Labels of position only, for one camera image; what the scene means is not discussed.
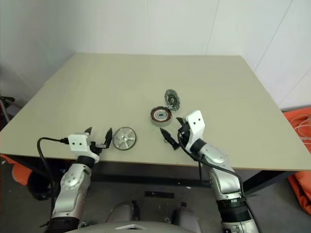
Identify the small grey round object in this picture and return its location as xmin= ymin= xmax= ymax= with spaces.
xmin=164 ymin=89 xmax=180 ymax=111

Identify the black table frame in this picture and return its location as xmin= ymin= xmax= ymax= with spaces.
xmin=4 ymin=155 xmax=303 ymax=195

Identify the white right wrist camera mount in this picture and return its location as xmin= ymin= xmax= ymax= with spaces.
xmin=186 ymin=110 xmax=206 ymax=152

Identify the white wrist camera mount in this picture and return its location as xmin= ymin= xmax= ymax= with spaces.
xmin=68 ymin=133 xmax=100 ymax=164
xmin=186 ymin=110 xmax=206 ymax=152

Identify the motor stator with copper windings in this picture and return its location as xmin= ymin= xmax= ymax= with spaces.
xmin=149 ymin=105 xmax=173 ymax=127

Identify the silver metal disc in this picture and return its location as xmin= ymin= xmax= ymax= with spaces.
xmin=112 ymin=127 xmax=138 ymax=152

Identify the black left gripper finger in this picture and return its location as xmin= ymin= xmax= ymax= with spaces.
xmin=84 ymin=126 xmax=94 ymax=142
xmin=94 ymin=127 xmax=114 ymax=150

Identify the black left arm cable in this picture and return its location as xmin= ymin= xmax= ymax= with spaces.
xmin=36 ymin=137 xmax=70 ymax=220

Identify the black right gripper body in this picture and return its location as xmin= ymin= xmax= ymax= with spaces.
xmin=177 ymin=122 xmax=193 ymax=148

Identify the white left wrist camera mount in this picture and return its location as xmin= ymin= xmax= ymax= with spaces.
xmin=68 ymin=133 xmax=100 ymax=164

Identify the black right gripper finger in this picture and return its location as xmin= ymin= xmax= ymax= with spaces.
xmin=175 ymin=117 xmax=188 ymax=129
xmin=159 ymin=128 xmax=180 ymax=151

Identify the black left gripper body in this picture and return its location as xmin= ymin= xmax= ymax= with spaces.
xmin=87 ymin=138 xmax=103 ymax=155

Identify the orange fabric cushion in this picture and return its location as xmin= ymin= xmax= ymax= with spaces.
xmin=0 ymin=154 xmax=32 ymax=186
xmin=281 ymin=110 xmax=311 ymax=156
xmin=288 ymin=169 xmax=311 ymax=216

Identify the grey robot torso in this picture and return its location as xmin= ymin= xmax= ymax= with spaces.
xmin=80 ymin=219 xmax=224 ymax=233

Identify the white cord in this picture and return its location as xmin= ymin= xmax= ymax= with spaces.
xmin=290 ymin=114 xmax=311 ymax=141

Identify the grey rounded shape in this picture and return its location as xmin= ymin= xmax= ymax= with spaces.
xmin=172 ymin=203 xmax=202 ymax=229

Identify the black tripod stand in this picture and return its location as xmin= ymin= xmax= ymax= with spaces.
xmin=0 ymin=96 xmax=16 ymax=122

